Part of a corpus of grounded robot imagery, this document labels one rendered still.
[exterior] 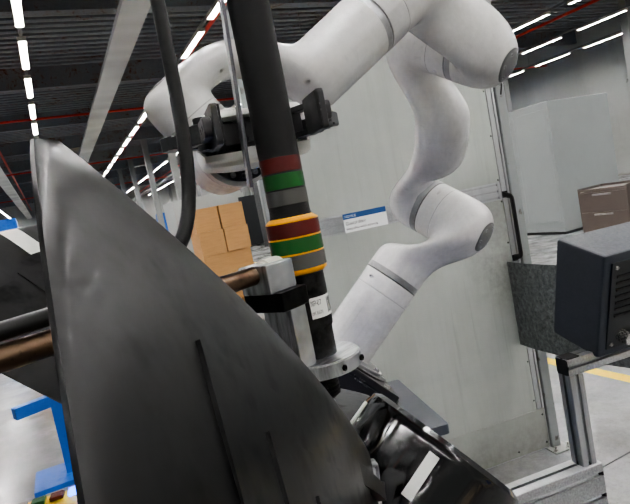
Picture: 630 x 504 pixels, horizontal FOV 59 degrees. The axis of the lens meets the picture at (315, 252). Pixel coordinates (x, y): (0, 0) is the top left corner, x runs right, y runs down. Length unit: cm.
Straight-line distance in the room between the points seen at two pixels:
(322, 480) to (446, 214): 100
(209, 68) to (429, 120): 47
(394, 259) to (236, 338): 101
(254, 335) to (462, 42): 75
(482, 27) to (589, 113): 1011
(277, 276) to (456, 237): 76
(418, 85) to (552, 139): 924
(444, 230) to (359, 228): 126
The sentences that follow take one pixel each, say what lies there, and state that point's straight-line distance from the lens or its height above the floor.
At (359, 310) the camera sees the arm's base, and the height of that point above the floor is 117.
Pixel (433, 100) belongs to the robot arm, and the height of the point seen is 154.
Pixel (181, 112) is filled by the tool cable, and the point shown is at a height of 148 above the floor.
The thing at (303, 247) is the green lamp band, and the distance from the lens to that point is 43.
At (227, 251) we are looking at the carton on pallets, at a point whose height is 87.
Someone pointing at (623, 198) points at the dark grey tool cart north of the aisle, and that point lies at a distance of 727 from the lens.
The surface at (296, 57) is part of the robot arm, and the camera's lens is 70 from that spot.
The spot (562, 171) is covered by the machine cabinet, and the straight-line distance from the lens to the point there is 1031.
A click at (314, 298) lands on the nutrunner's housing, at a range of 44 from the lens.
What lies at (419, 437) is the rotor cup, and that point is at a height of 125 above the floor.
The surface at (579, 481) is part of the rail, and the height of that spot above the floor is 83.
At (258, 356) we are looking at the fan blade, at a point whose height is 137.
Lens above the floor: 141
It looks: 5 degrees down
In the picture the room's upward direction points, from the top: 11 degrees counter-clockwise
